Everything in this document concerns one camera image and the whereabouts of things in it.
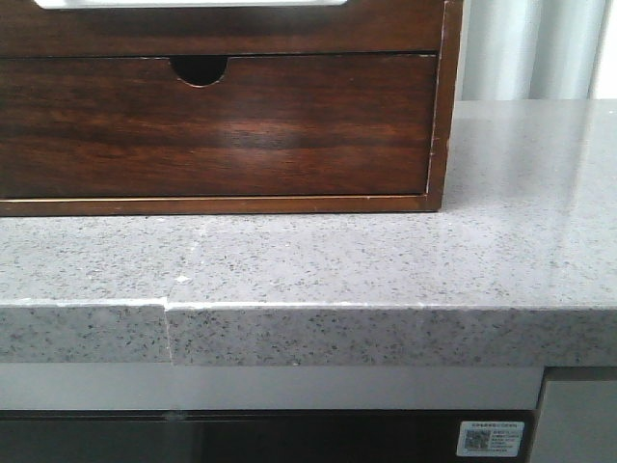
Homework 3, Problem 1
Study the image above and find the wooden drawer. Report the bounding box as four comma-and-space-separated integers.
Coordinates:
1, 54, 437, 199
1, 1, 444, 58

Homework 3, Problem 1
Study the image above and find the dark wooden drawer cabinet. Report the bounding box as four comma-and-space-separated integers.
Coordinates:
1, 1, 463, 217

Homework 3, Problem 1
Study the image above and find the white QR code sticker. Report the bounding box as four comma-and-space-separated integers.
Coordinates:
456, 421, 525, 457

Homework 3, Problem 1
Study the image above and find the grey cabinet panel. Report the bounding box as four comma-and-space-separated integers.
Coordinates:
529, 368, 616, 462

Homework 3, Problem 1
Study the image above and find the black glass oven front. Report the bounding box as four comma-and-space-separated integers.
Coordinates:
1, 410, 535, 462

